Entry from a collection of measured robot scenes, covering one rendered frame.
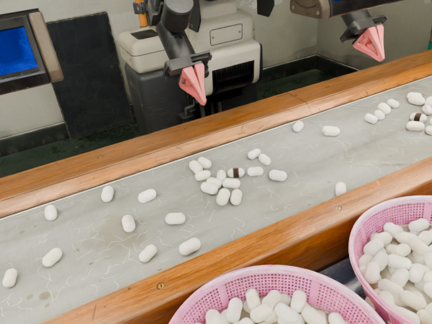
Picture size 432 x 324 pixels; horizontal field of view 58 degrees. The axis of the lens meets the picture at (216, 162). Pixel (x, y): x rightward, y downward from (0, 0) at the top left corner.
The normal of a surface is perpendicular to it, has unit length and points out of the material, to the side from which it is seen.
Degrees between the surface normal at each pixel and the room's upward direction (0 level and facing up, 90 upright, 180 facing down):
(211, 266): 0
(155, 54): 90
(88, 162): 0
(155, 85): 90
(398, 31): 90
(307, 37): 90
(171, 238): 0
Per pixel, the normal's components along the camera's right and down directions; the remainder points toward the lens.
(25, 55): 0.32, -0.07
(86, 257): -0.10, -0.84
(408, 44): -0.89, 0.31
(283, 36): 0.44, 0.45
